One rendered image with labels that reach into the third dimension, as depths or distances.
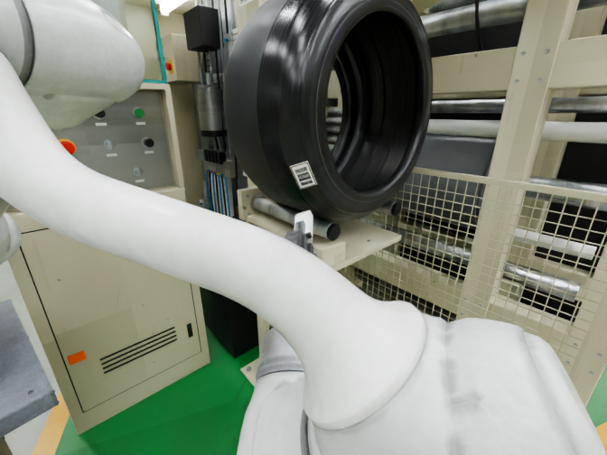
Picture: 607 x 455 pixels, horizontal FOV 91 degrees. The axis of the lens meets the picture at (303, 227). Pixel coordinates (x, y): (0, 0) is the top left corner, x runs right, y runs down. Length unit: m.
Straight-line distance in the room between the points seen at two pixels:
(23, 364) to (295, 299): 0.84
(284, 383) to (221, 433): 1.14
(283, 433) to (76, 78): 0.47
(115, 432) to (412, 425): 1.48
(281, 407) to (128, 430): 1.31
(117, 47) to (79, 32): 0.06
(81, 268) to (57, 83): 0.84
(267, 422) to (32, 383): 0.67
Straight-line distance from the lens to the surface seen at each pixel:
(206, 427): 1.49
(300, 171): 0.63
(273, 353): 0.35
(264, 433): 0.31
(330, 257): 0.76
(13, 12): 0.48
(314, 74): 0.62
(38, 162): 0.33
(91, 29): 0.53
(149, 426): 1.56
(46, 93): 0.53
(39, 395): 0.86
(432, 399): 0.19
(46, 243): 1.23
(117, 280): 1.31
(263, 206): 0.93
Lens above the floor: 1.18
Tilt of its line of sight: 21 degrees down
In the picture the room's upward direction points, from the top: straight up
